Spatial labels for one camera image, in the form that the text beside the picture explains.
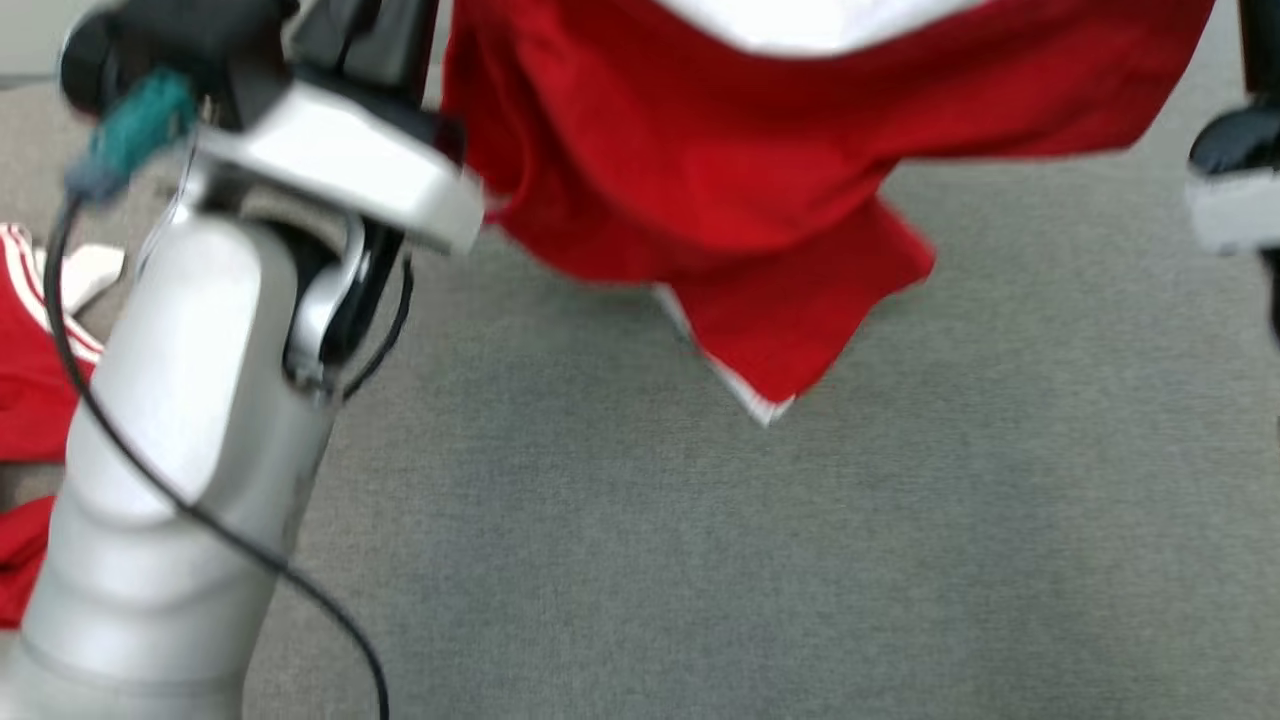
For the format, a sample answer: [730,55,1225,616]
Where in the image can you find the teal left camera connector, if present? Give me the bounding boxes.
[65,70,201,201]

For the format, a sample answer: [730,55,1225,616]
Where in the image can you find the red shirt with white sleeves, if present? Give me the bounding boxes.
[440,0,1219,428]

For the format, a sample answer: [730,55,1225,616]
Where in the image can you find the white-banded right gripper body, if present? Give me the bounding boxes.
[1185,100,1280,258]

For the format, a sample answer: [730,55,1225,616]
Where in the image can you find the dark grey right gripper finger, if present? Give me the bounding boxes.
[1238,0,1280,96]

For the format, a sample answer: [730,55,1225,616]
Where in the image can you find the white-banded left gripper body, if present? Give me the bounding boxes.
[195,0,488,258]

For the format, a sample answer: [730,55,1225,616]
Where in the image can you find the crumpled red and white garment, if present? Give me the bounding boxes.
[0,222,128,631]

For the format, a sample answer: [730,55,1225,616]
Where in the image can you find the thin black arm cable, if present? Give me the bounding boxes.
[40,195,393,720]

